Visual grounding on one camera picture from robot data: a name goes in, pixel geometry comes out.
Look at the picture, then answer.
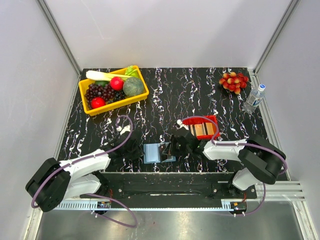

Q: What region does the red apple lower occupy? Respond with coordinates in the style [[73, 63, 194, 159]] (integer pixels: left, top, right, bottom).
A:
[[90, 97, 106, 109]]

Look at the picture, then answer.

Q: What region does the dark blue grape bunch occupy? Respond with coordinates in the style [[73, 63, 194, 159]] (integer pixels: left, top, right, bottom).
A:
[[113, 90, 126, 102]]

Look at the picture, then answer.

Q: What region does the green cantaloupe melon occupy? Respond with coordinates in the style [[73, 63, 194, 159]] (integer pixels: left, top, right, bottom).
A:
[[122, 77, 144, 97]]

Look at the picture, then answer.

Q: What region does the red plastic bin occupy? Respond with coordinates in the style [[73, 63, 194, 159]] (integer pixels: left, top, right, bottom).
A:
[[182, 115, 221, 140]]

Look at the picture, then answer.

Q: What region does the purple cable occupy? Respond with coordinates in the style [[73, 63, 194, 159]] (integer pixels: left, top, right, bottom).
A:
[[181, 116, 288, 217], [31, 114, 139, 228]]

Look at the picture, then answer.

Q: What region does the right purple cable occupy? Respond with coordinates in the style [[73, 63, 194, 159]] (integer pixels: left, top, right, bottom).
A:
[[181, 116, 288, 217]]

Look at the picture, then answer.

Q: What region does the white green leek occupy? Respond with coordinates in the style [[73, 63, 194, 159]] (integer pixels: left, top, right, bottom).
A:
[[85, 65, 140, 82]]

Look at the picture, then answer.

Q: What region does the green lime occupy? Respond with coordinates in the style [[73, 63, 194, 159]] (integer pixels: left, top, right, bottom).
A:
[[95, 80, 109, 87]]

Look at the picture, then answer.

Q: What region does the yellow plastic tray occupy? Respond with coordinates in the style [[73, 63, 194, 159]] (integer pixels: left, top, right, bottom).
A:
[[78, 65, 150, 116]]

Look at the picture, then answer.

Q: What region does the lychee fruit cluster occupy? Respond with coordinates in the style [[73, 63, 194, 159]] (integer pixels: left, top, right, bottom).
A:
[[218, 72, 249, 95]]

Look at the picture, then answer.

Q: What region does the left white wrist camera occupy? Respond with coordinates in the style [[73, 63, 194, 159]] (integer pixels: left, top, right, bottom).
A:
[[116, 125, 132, 136]]

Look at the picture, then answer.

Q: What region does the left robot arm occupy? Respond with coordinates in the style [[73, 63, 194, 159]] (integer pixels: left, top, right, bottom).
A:
[[25, 137, 144, 212]]

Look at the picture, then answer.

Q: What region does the blue card holder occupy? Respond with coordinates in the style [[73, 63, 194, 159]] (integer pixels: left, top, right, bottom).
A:
[[143, 142, 177, 164]]

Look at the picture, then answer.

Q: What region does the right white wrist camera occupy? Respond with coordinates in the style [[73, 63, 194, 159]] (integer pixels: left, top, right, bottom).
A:
[[176, 119, 184, 129]]

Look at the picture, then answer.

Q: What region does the red apple upper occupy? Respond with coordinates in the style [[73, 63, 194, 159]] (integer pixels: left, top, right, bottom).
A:
[[109, 76, 125, 91]]

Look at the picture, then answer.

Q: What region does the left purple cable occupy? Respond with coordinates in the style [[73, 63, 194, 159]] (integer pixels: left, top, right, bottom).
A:
[[31, 114, 139, 228]]

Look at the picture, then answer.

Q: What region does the stack of credit cards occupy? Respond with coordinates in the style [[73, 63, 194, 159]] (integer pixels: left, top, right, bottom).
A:
[[190, 122, 215, 137]]

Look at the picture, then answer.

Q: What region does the red apple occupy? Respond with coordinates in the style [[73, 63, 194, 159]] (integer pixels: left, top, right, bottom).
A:
[[109, 76, 125, 91], [90, 97, 106, 109]]

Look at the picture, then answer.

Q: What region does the clear water bottle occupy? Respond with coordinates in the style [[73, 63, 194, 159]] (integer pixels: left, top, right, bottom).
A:
[[242, 84, 266, 115]]

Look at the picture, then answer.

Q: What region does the purple grape bunch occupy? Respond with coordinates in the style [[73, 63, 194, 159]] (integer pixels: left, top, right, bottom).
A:
[[84, 83, 115, 103]]

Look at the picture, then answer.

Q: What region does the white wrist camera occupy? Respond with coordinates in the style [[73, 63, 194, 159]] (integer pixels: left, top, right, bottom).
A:
[[116, 125, 132, 136], [176, 119, 184, 129]]

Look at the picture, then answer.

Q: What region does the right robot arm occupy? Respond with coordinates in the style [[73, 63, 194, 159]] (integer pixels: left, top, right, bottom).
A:
[[159, 128, 288, 198]]

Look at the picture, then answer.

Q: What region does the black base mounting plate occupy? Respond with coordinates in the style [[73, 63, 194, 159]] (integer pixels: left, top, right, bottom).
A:
[[79, 172, 258, 201]]

